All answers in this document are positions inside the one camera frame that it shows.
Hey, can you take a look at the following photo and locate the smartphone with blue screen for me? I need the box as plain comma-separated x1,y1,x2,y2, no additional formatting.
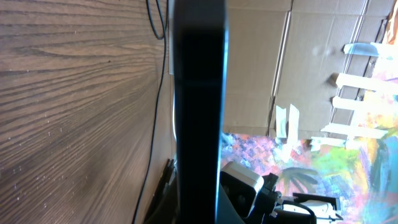
173,0,228,224

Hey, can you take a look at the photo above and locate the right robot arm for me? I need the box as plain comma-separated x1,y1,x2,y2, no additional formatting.
144,160,342,224

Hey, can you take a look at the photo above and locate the cardboard backdrop panel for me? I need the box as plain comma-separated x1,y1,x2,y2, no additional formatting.
223,0,394,139

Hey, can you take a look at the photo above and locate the black USB charging cable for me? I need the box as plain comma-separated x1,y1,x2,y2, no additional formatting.
131,0,170,224

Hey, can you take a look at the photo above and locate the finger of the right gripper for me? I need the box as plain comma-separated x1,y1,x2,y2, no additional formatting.
144,159,178,224

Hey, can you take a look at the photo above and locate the white power strip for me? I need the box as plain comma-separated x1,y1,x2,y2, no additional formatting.
168,0,175,75

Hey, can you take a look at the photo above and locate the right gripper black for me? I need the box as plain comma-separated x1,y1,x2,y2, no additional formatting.
245,173,280,224

